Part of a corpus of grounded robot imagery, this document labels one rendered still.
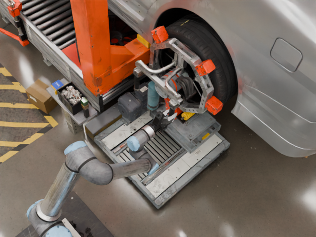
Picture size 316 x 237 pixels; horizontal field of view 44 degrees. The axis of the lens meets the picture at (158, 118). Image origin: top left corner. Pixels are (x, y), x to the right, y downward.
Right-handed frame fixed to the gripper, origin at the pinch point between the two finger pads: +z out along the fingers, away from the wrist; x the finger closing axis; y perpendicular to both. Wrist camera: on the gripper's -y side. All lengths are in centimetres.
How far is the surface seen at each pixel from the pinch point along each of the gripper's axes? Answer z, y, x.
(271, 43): 33, -64, 30
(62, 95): -38, 28, -76
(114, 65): 1, 11, -62
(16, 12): -14, 36, -182
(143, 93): 15, 40, -45
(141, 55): 26, 16, -60
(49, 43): -10, 44, -140
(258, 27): 33, -69, 20
